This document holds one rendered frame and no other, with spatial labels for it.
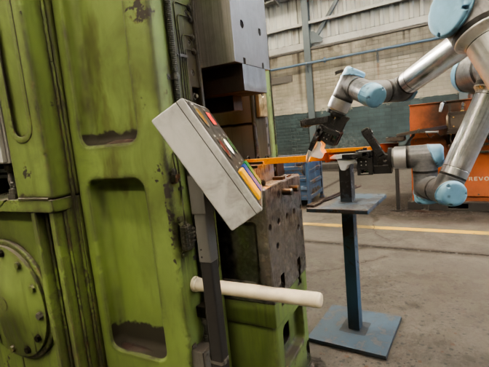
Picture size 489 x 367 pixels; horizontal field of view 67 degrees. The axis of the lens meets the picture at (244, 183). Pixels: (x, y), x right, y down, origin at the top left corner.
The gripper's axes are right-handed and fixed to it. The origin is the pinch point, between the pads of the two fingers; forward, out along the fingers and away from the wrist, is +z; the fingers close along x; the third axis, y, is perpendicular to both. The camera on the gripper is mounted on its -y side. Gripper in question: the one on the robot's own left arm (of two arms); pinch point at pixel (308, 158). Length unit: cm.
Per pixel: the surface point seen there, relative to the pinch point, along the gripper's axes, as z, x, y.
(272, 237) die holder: 30.1, -12.8, 3.4
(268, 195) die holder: 16.0, -12.8, -4.5
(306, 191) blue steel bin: 127, 351, -67
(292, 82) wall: 30, 773, -303
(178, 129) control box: -11, -74, -9
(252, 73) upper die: -20.5, -5.0, -32.2
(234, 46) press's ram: -27.3, -17.0, -36.0
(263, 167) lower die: 11.1, -2.3, -14.2
